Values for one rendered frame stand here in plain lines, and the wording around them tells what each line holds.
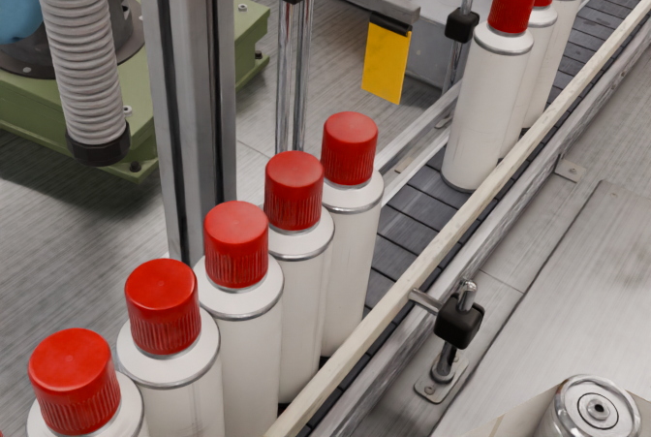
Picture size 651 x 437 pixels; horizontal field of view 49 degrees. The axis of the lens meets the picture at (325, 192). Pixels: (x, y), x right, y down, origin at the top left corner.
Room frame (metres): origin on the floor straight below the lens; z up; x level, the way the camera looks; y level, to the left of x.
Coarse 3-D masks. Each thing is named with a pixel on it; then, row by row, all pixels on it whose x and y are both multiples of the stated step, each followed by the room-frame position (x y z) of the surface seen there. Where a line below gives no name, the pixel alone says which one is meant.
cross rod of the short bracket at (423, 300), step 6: (414, 288) 0.37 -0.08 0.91; (414, 294) 0.37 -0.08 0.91; (420, 294) 0.37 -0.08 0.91; (426, 294) 0.37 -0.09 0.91; (414, 300) 0.36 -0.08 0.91; (420, 300) 0.36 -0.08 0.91; (426, 300) 0.36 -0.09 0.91; (432, 300) 0.36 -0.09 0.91; (438, 300) 0.36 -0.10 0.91; (420, 306) 0.36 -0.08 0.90; (426, 306) 0.36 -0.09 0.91; (432, 306) 0.36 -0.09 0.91; (438, 306) 0.36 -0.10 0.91; (432, 312) 0.35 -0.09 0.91
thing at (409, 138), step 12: (456, 84) 0.59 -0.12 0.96; (444, 96) 0.57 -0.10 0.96; (456, 96) 0.57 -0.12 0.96; (432, 108) 0.55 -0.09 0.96; (444, 108) 0.55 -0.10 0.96; (420, 120) 0.53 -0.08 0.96; (432, 120) 0.53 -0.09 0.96; (408, 132) 0.51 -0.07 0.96; (420, 132) 0.51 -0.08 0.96; (396, 144) 0.49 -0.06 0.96; (408, 144) 0.49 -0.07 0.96; (384, 156) 0.47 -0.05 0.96; (396, 156) 0.48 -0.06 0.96; (384, 168) 0.46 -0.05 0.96
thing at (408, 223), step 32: (608, 0) 0.98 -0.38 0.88; (640, 0) 0.99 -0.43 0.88; (576, 32) 0.87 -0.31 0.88; (608, 32) 0.88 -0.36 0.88; (576, 64) 0.79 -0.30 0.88; (608, 64) 0.80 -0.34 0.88; (416, 192) 0.52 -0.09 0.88; (448, 192) 0.52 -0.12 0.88; (384, 224) 0.47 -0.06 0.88; (416, 224) 0.48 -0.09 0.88; (480, 224) 0.51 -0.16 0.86; (384, 256) 0.43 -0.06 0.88; (416, 256) 0.44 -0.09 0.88; (448, 256) 0.44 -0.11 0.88; (384, 288) 0.39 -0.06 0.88; (320, 416) 0.27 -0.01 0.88
